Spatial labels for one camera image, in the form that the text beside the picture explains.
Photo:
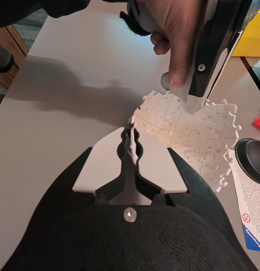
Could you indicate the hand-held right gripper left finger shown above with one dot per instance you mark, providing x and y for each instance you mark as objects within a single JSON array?
[{"x": 98, "y": 169}]

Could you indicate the yellow plastic bin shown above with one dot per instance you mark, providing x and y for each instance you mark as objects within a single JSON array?
[{"x": 253, "y": 38}]

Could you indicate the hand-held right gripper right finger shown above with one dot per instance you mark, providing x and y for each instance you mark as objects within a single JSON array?
[{"x": 159, "y": 169}]

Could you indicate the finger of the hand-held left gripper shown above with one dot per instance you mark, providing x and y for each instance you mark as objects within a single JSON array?
[
  {"x": 193, "y": 103},
  {"x": 227, "y": 61}
]

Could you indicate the folded puzzle leaflet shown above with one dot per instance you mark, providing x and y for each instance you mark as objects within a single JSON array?
[{"x": 250, "y": 201}]

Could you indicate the black round ball stand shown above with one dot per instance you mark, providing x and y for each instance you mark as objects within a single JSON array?
[{"x": 253, "y": 161}]

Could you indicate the person's left hand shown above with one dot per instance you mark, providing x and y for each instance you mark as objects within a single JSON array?
[{"x": 178, "y": 31}]

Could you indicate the partly built puzzle ball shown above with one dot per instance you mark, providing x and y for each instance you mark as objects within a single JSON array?
[{"x": 185, "y": 131}]

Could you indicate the black chair armrest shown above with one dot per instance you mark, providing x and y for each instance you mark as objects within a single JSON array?
[{"x": 2, "y": 59}]

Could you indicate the wooden pillar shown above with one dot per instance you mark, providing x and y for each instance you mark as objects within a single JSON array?
[{"x": 7, "y": 42}]

